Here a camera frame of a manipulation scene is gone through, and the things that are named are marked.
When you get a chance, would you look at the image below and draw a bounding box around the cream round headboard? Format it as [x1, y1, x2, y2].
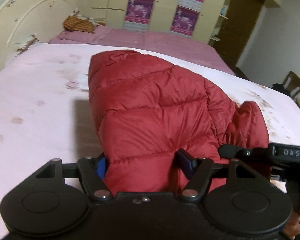
[0, 0, 82, 71]

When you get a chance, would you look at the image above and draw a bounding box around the orange patterned pillow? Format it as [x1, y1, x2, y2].
[63, 8, 100, 33]

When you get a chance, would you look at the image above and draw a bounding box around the wooden chair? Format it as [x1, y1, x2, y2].
[271, 71, 300, 100]

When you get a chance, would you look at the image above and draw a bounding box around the brown wooden door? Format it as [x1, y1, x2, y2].
[213, 0, 264, 68]

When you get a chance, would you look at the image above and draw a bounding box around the cream wardrobe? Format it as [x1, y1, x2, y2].
[90, 0, 225, 43]

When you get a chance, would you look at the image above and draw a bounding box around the pink checked bed sheet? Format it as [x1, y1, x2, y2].
[50, 25, 234, 75]

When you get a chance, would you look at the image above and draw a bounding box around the lower right purple poster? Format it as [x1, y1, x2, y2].
[170, 6, 199, 37]

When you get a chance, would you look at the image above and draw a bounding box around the person's right hand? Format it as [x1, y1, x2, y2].
[283, 209, 300, 239]

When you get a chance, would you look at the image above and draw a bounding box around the pink floral quilt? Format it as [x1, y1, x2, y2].
[0, 43, 300, 239]

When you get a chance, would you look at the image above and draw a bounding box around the lower left purple poster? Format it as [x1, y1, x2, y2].
[125, 0, 154, 25]

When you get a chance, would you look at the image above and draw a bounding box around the red down jacket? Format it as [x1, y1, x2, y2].
[88, 50, 269, 193]

